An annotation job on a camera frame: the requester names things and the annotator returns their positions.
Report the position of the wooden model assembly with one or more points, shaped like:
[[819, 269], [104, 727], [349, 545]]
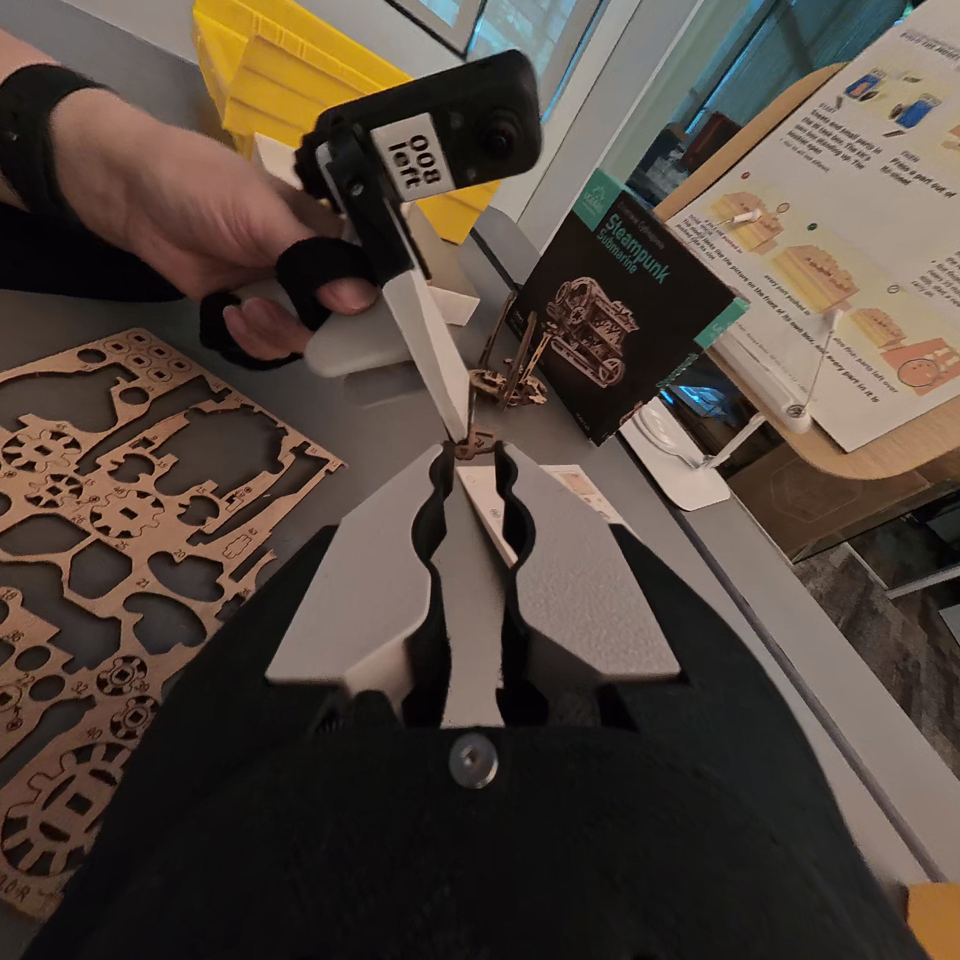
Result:
[[471, 446]]

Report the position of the printed instruction poster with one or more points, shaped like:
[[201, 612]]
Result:
[[862, 262]]

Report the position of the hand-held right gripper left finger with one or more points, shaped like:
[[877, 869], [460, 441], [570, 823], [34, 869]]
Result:
[[352, 592]]

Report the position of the black model kit box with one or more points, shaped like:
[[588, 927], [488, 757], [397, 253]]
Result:
[[600, 300]]

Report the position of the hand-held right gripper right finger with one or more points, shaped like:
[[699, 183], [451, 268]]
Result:
[[592, 585]]

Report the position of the glass partition window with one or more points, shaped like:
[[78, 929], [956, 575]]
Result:
[[517, 30]]

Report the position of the yellow plastic bin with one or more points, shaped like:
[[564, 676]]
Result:
[[300, 75]]

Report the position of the orange box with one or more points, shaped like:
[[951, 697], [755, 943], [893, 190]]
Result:
[[934, 922]]

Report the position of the white stand base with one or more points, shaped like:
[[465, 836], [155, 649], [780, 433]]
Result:
[[679, 469]]

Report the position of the person's left hand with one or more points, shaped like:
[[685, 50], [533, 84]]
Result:
[[172, 202]]

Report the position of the brown cardboard box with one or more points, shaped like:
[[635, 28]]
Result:
[[810, 499]]

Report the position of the illustrated instruction booklet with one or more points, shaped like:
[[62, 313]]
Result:
[[581, 486]]

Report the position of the partly built wooden model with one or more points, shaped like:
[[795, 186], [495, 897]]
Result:
[[517, 375]]

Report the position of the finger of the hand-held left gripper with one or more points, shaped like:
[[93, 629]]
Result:
[[424, 337]]

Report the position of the wooden cutout parts sheet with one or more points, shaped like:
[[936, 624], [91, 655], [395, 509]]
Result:
[[30, 622]]

